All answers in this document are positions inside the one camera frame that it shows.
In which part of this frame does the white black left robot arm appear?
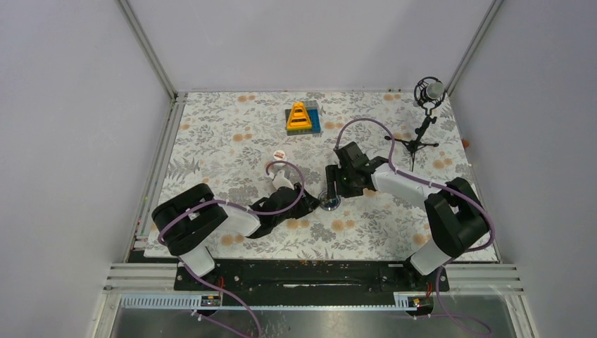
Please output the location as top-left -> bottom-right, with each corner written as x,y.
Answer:
151,183 -> 320,289

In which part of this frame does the white slotted cable duct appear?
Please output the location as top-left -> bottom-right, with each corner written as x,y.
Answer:
120,292 -> 418,313

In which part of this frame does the floral patterned table mat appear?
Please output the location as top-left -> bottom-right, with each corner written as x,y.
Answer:
159,92 -> 472,261

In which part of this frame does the white cap amber pill bottle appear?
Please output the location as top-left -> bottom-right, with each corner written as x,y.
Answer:
272,150 -> 287,161

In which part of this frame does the yellow pyramid toy on blocks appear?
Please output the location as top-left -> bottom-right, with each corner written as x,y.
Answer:
284,101 -> 321,136

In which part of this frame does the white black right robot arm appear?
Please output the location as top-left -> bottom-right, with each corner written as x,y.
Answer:
326,142 -> 491,290

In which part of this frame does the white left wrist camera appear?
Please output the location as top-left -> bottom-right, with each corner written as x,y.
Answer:
271,170 -> 294,190

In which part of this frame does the black microphone on tripod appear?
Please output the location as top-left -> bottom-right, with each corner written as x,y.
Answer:
384,77 -> 446,173

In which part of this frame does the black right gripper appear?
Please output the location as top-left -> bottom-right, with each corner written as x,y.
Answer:
326,164 -> 364,200

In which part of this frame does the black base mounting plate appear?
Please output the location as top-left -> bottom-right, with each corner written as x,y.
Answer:
203,259 -> 450,306

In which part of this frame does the round clear blue pill case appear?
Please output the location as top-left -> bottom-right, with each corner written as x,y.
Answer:
320,196 -> 341,211

